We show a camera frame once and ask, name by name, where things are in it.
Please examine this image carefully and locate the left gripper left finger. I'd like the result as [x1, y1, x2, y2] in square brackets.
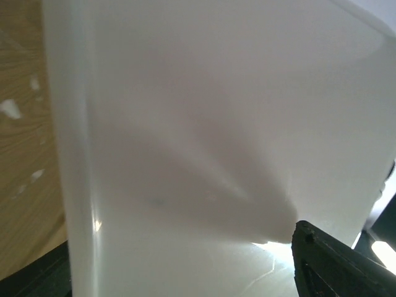
[1, 242, 72, 297]

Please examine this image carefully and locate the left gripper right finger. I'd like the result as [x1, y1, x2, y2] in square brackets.
[291, 220, 395, 296]

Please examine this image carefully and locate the white rectangular basin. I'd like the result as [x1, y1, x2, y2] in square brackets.
[42, 1, 395, 296]

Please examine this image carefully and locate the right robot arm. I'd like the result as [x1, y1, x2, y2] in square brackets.
[364, 161, 395, 274]

